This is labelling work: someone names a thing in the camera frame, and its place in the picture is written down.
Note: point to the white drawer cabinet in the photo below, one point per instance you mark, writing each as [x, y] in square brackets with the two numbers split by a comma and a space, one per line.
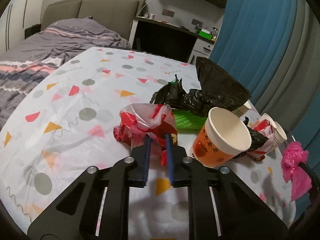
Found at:
[201, 49]

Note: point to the pink plastic bag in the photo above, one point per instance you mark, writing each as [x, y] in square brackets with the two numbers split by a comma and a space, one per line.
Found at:
[301, 181]

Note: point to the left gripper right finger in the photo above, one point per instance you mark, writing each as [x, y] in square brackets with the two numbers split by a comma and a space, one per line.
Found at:
[178, 175]

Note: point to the white grid paper cup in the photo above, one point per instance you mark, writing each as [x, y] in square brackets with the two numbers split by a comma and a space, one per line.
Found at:
[265, 116]

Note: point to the dark wooden desk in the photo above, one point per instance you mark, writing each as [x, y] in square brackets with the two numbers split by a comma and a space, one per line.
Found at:
[162, 39]

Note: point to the orange paper cup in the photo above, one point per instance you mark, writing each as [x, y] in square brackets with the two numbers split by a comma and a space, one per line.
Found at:
[222, 137]

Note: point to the green box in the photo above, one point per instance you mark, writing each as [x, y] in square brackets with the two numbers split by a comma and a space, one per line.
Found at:
[205, 33]

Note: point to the grey striped duvet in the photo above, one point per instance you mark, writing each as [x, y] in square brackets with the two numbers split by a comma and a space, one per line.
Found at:
[25, 65]

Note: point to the grey upholstered headboard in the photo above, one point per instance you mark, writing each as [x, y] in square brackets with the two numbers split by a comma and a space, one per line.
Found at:
[115, 15]

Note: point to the green foam net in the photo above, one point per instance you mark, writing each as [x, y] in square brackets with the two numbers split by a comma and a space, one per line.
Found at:
[186, 120]

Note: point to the black plastic bag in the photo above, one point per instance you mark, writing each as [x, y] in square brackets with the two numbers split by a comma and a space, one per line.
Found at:
[218, 89]

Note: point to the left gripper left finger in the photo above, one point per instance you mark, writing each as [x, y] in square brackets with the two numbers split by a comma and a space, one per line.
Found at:
[141, 154]

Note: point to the white wardrobe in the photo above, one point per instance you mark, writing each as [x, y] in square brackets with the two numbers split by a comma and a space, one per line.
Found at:
[18, 16]

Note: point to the red white plastic bag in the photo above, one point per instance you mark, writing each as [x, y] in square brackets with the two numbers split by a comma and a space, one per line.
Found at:
[139, 120]

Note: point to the blue and grey curtain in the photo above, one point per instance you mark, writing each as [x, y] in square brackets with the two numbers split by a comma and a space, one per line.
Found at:
[272, 48]

